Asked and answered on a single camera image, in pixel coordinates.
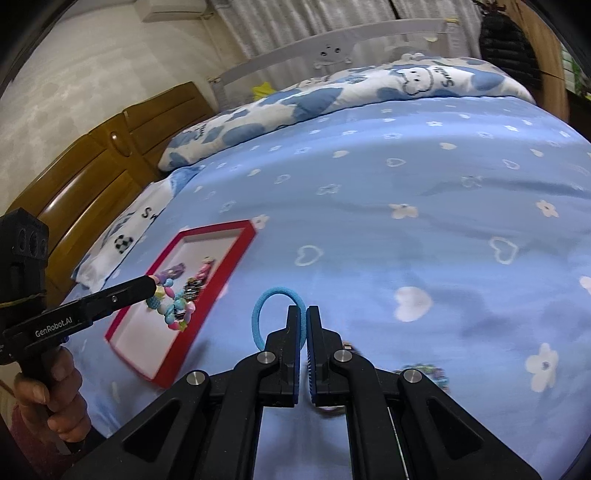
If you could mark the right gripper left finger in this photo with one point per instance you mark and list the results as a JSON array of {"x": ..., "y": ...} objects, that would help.
[{"x": 204, "y": 426}]

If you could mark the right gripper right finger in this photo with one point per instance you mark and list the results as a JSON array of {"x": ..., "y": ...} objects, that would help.
[{"x": 402, "y": 425}]

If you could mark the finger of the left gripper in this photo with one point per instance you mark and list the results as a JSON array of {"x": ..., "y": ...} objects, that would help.
[{"x": 115, "y": 299}]

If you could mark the silver rhinestone hair clip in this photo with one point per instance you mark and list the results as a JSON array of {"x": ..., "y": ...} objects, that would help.
[{"x": 192, "y": 288}]

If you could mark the pink cartoon hair clip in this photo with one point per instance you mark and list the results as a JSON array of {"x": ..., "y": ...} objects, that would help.
[{"x": 204, "y": 271}]

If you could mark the person's left hand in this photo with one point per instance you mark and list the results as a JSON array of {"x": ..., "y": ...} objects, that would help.
[{"x": 55, "y": 409}]

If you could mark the white blue pillow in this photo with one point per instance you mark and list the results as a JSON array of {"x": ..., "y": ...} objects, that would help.
[{"x": 117, "y": 240}]

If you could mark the red shallow box tray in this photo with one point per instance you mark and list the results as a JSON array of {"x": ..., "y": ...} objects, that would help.
[{"x": 153, "y": 337}]

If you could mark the wooden headboard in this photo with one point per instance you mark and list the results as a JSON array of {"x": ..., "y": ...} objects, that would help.
[{"x": 101, "y": 173}]

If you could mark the light blue patterned bedsheet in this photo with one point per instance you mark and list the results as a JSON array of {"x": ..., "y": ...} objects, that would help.
[{"x": 450, "y": 234}]

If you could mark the yellow star plush toy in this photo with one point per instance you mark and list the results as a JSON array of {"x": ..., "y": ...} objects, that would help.
[{"x": 262, "y": 90}]

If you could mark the grey lace curtains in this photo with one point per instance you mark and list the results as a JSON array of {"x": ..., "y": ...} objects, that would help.
[{"x": 262, "y": 26}]

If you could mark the blue white cartoon quilt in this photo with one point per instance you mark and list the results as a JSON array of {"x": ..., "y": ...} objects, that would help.
[{"x": 414, "y": 76}]

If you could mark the wooden wardrobe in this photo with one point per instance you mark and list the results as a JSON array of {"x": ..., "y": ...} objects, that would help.
[{"x": 552, "y": 96}]

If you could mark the black puffer jacket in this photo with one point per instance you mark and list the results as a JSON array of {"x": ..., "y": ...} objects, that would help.
[{"x": 503, "y": 43}]

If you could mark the white wall air conditioner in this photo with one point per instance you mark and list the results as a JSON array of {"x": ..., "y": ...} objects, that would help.
[{"x": 169, "y": 10}]

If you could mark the grey bed guard rail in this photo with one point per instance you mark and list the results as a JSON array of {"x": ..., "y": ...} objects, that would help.
[{"x": 328, "y": 53}]

